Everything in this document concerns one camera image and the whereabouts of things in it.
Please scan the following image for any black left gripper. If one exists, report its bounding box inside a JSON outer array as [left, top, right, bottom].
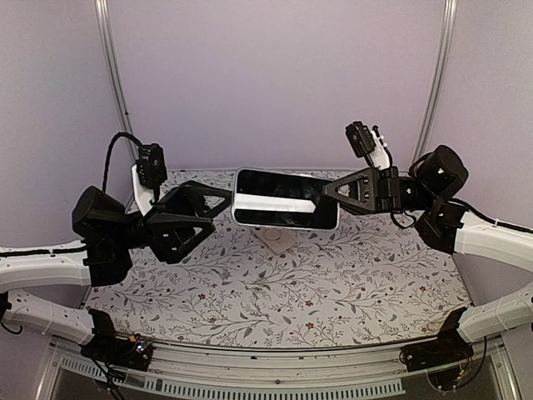
[[112, 179, 236, 263]]

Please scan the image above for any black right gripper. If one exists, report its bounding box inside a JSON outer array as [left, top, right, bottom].
[[320, 164, 436, 214]]

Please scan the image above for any blue phone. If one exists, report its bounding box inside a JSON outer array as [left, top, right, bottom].
[[231, 168, 340, 230]]

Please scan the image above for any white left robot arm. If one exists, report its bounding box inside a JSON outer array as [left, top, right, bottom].
[[1, 181, 232, 362]]

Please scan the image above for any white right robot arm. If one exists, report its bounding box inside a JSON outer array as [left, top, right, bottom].
[[323, 145, 532, 363]]

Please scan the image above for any floral patterned table mat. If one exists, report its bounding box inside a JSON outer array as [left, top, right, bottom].
[[82, 167, 471, 349]]

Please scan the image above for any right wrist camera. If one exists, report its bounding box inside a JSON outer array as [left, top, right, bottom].
[[345, 121, 393, 171]]

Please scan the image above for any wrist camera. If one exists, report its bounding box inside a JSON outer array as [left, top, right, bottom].
[[345, 121, 393, 171], [132, 143, 167, 216]]

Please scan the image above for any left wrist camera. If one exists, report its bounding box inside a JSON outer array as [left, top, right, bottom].
[[132, 143, 167, 216]]

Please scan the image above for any front aluminium rail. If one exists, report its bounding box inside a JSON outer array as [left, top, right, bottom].
[[37, 336, 532, 399]]

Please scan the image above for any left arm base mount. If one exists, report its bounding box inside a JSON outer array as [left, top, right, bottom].
[[80, 309, 153, 372]]

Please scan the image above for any aluminium frame post back right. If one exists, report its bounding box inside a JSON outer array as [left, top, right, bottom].
[[412, 0, 458, 162]]

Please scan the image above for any aluminium frame post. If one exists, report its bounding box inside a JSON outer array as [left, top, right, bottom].
[[412, 0, 458, 162], [93, 0, 137, 147]]

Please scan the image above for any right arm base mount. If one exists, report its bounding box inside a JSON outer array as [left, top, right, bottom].
[[399, 307, 474, 372]]

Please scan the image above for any aluminium frame post back left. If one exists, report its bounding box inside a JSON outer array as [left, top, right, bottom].
[[93, 0, 137, 147]]

